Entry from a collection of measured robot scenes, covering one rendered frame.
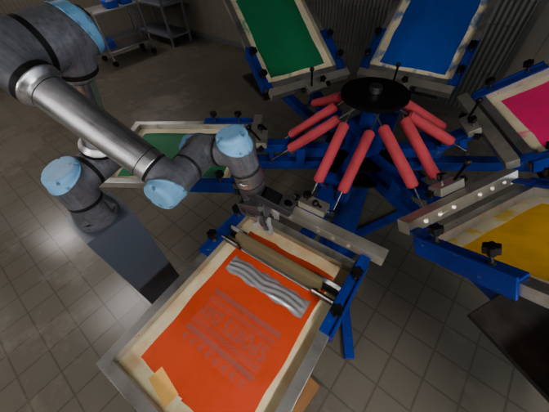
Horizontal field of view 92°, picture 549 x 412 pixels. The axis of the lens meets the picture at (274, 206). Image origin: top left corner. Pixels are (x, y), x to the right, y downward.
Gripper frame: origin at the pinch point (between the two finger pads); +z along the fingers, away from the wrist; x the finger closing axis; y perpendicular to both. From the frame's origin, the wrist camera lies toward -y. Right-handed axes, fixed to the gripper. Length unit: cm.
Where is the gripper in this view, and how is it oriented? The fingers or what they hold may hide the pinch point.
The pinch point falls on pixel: (274, 226)
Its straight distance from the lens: 83.9
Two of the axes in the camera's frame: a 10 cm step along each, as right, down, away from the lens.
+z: 2.3, 6.3, 7.4
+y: -9.1, -1.4, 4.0
